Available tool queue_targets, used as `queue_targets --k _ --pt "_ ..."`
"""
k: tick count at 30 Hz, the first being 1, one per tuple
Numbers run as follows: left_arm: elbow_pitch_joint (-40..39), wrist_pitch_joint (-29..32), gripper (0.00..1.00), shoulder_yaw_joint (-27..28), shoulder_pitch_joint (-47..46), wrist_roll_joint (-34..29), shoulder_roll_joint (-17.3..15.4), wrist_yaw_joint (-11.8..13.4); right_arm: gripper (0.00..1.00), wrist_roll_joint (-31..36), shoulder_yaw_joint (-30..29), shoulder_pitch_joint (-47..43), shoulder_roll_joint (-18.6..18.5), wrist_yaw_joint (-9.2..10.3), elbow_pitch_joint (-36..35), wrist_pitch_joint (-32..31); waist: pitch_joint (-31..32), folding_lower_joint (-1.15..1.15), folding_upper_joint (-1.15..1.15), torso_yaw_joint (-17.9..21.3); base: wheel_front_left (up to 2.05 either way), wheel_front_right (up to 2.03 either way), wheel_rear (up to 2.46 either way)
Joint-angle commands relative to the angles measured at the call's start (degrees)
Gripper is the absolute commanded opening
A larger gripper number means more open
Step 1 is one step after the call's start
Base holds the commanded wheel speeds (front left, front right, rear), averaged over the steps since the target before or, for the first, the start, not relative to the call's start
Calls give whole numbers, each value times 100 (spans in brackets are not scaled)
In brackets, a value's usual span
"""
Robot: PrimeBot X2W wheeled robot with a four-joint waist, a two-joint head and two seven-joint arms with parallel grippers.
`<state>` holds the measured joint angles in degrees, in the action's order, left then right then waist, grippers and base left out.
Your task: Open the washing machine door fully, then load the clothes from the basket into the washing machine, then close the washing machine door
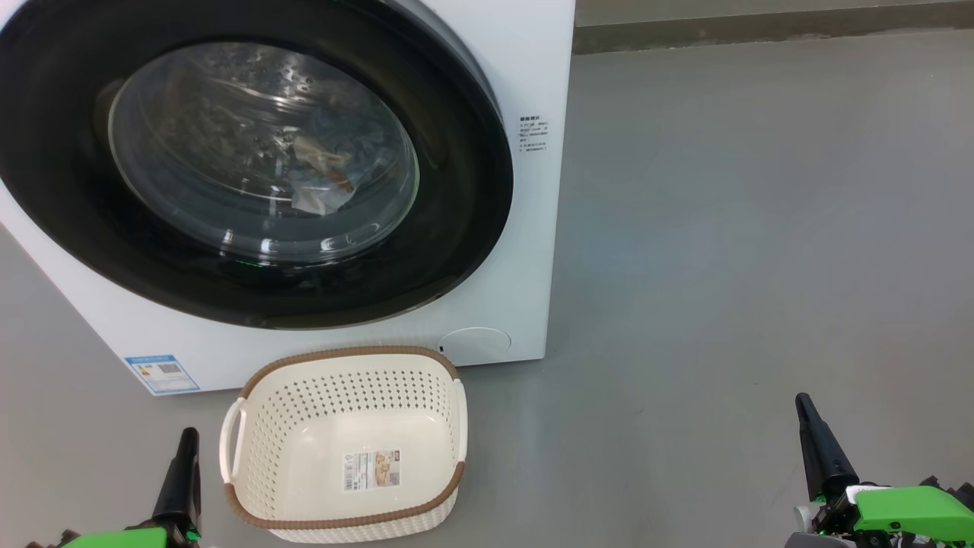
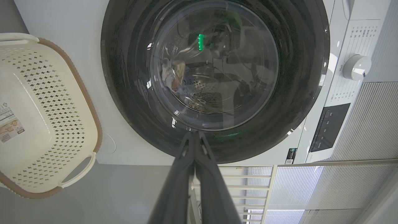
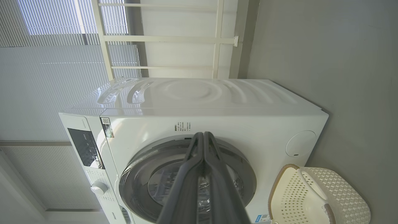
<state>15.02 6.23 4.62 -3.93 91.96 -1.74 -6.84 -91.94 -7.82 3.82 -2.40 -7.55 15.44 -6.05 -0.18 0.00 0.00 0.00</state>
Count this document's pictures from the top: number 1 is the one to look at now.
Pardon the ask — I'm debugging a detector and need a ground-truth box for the white front-load washing machine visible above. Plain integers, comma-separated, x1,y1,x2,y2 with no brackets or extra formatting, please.
0,0,577,397

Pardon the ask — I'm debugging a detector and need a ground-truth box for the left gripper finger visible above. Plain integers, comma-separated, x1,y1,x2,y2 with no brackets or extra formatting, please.
152,426,203,535

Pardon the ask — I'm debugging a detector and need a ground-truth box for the blue energy label sticker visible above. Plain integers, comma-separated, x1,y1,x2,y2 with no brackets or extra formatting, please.
124,354,201,395

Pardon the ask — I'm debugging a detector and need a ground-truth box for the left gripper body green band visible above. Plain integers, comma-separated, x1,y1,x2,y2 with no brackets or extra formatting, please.
23,521,202,548

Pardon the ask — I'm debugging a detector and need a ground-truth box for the blue bear-print garment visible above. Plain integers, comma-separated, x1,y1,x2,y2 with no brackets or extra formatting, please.
304,107,396,191

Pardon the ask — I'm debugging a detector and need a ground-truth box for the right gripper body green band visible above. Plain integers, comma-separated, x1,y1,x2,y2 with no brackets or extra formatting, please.
788,476,974,548

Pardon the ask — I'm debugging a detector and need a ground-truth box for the cream perforated laundry basket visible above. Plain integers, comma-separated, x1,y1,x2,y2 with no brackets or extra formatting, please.
219,346,468,544

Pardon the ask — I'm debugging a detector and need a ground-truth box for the round white filter cover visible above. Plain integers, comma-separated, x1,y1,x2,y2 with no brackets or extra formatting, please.
438,327,512,362

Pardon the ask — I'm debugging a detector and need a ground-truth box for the washing machine glass door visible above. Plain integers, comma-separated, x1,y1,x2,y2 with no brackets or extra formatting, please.
0,0,514,330

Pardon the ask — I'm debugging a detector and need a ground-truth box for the paper basket label sticker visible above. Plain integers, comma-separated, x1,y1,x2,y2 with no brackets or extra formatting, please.
341,449,402,492

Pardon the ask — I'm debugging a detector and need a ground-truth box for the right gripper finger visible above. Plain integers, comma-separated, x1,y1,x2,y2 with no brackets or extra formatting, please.
794,392,861,503

